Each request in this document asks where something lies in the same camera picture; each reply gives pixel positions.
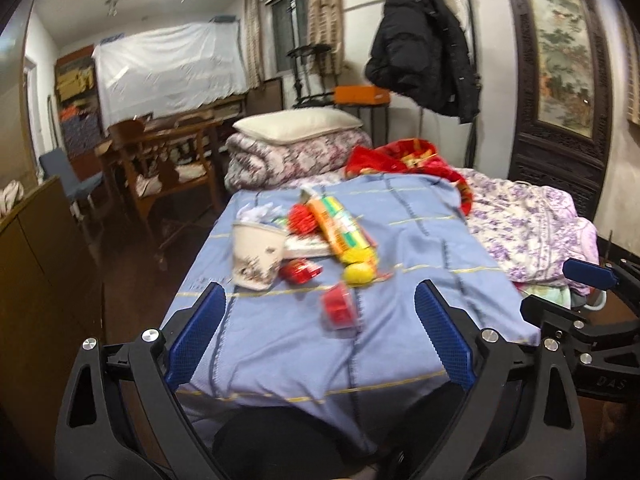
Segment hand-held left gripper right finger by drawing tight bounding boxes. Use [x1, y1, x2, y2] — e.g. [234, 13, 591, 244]
[400, 279, 588, 480]

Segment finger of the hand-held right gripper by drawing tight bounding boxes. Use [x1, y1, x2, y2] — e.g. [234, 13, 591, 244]
[519, 295, 640, 406]
[561, 257, 640, 311]

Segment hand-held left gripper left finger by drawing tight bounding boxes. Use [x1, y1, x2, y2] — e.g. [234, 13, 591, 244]
[54, 281, 228, 480]

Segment printed paper cup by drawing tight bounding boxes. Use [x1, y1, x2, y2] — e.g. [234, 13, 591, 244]
[231, 222, 287, 291]

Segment red knot ornament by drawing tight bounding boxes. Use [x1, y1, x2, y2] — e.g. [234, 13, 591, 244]
[287, 203, 321, 235]

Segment purple floral quilt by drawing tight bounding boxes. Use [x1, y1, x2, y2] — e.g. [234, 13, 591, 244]
[450, 167, 598, 296]

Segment light blue blanket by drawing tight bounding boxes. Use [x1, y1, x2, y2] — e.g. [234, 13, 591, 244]
[159, 172, 543, 461]

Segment red plastic cup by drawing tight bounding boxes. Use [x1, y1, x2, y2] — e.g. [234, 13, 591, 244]
[320, 281, 360, 333]

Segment red foil wrapper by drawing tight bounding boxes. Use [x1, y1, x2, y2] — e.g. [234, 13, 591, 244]
[279, 257, 323, 286]

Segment crumpled white tissue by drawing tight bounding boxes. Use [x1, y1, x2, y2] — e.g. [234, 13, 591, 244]
[236, 201, 286, 226]

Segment person's black trousers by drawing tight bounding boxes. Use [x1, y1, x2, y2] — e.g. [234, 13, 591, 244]
[212, 385, 466, 480]

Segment orange green snack packet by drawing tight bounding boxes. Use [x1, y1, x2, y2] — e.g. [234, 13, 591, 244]
[305, 195, 377, 265]

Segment brown wooden cabinet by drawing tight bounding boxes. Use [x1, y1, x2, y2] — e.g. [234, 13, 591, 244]
[0, 177, 106, 411]

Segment red patterned blanket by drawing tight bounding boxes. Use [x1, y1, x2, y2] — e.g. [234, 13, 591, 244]
[345, 139, 473, 216]

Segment wooden armchair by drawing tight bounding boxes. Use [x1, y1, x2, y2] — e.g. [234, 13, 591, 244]
[107, 120, 223, 241]

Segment folded grey floral quilt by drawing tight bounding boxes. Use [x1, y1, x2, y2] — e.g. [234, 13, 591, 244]
[224, 130, 373, 191]

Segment beige striped curtain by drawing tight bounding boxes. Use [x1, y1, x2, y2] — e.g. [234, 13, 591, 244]
[243, 0, 266, 88]
[307, 0, 346, 76]
[620, 10, 640, 126]

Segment blue grey chair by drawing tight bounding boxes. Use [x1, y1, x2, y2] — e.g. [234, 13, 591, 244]
[39, 149, 108, 221]

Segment carved wooden painted panel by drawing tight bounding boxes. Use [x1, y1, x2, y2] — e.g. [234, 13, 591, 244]
[502, 0, 618, 211]

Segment cream pillow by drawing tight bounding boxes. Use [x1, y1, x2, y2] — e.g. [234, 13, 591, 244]
[232, 108, 363, 148]

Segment dark framed board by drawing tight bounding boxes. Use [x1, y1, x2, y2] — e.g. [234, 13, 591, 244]
[250, 80, 283, 116]

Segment shelf of colourful cloth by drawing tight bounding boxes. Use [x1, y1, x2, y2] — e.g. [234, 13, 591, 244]
[55, 55, 103, 161]

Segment orange box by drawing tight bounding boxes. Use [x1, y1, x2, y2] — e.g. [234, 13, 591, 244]
[334, 85, 391, 107]

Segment white cloth cover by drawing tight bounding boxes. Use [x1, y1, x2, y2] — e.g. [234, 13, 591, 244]
[92, 20, 248, 126]

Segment black padded jacket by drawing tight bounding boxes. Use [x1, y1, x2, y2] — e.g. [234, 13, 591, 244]
[364, 0, 481, 123]

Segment black tiered stand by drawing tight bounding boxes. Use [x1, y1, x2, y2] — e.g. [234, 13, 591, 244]
[285, 45, 336, 108]

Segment window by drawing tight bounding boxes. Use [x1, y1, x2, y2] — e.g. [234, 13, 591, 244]
[270, 0, 313, 73]

